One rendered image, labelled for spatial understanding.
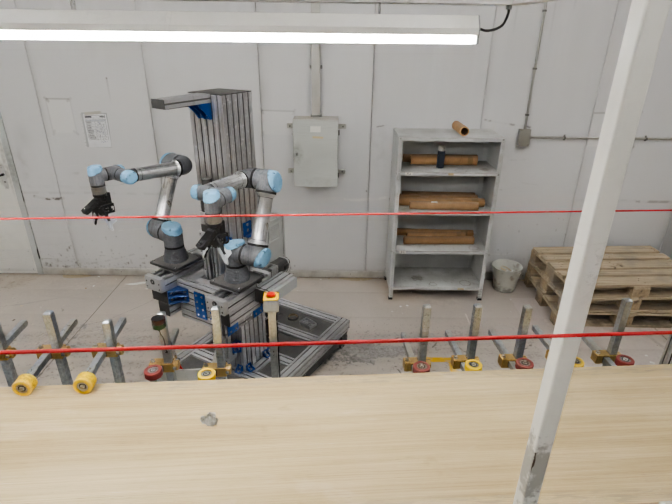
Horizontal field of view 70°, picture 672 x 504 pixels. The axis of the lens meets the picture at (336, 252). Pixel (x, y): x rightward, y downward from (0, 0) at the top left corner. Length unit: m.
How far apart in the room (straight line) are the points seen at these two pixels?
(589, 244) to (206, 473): 1.45
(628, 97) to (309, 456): 1.51
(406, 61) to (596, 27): 1.61
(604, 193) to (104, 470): 1.80
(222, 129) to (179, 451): 1.62
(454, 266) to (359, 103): 1.91
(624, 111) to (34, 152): 4.95
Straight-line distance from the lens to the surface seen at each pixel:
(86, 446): 2.16
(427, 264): 5.03
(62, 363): 2.67
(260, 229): 2.63
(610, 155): 1.16
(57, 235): 5.60
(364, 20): 1.57
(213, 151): 2.82
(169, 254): 3.07
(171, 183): 3.12
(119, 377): 2.62
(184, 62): 4.66
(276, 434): 2.01
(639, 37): 1.14
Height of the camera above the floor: 2.32
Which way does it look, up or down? 24 degrees down
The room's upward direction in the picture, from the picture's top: 1 degrees clockwise
